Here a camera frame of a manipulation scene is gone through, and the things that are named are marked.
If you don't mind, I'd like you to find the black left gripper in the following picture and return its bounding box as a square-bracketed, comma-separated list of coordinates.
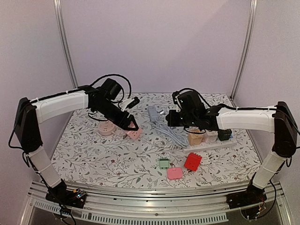
[94, 100, 138, 130]

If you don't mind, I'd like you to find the light pink cube socket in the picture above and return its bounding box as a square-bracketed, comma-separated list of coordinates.
[125, 128, 142, 141]

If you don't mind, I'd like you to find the light blue cable bundle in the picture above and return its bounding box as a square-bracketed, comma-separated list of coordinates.
[151, 120, 188, 150]

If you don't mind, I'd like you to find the round pink power socket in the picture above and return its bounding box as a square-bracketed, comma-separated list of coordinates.
[98, 121, 116, 136]

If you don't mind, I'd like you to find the green plug adapter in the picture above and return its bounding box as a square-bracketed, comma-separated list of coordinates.
[159, 158, 170, 170]

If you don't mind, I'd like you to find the red cube socket adapter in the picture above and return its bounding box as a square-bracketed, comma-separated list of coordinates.
[184, 153, 202, 172]

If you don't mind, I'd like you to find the pink plug adapter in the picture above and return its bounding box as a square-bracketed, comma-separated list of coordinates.
[167, 167, 183, 180]

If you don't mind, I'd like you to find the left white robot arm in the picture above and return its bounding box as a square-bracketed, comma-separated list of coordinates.
[12, 85, 140, 206]

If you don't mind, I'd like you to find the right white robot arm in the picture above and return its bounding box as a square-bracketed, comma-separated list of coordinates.
[166, 88, 300, 209]

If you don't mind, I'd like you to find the beige cube socket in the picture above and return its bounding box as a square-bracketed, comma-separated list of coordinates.
[188, 130, 204, 146]

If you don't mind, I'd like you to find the white floral cube socket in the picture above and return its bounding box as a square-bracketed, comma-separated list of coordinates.
[203, 130, 218, 143]

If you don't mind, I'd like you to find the dark green cube socket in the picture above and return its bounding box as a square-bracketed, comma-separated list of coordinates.
[217, 129, 232, 141]

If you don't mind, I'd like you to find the light blue power strip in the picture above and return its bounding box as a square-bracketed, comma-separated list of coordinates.
[147, 105, 159, 122]

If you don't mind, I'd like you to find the white power strip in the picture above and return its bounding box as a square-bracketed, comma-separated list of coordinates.
[183, 138, 237, 153]

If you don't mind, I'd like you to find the floral patterned table mat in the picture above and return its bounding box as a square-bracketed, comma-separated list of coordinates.
[52, 93, 261, 189]

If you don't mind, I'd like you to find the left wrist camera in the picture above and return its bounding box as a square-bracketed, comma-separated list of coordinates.
[120, 97, 140, 111]

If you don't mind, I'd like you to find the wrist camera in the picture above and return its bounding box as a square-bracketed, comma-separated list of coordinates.
[172, 91, 183, 107]
[120, 97, 140, 111]

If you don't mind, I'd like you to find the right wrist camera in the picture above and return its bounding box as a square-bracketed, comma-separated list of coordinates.
[172, 91, 183, 107]

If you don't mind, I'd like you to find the aluminium front rail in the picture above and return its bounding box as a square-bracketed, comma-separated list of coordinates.
[20, 181, 294, 225]

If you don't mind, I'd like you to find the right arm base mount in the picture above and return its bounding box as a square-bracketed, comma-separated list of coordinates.
[226, 190, 267, 220]

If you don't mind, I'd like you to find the left aluminium corner post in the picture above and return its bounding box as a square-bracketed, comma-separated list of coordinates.
[53, 0, 79, 88]

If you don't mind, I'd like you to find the aluminium corner post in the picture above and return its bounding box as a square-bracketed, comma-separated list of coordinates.
[230, 0, 258, 101]
[53, 0, 79, 88]

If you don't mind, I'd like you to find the right aluminium corner post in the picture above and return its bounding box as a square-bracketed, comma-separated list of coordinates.
[230, 0, 258, 101]

